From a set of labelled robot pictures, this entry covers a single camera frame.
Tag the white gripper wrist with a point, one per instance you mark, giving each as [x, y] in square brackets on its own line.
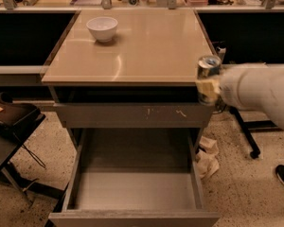
[238, 88]

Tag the silver blue redbull can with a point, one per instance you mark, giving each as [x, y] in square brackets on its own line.
[208, 68]

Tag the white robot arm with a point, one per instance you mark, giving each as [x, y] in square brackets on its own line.
[254, 87]

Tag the beige counter cabinet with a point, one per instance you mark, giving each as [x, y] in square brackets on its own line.
[154, 48]

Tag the grey open middle drawer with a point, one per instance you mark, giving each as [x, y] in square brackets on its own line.
[134, 178]

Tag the grey closed upper drawer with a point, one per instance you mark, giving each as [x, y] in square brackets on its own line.
[133, 115]

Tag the black stand leg with wheel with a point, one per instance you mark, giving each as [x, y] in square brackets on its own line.
[247, 126]

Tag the crumpled white cloth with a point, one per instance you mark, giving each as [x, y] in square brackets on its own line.
[206, 157]

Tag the white ceramic bowl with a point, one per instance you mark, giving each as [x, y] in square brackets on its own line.
[103, 29]

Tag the black tray side table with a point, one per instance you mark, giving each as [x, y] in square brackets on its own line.
[17, 122]

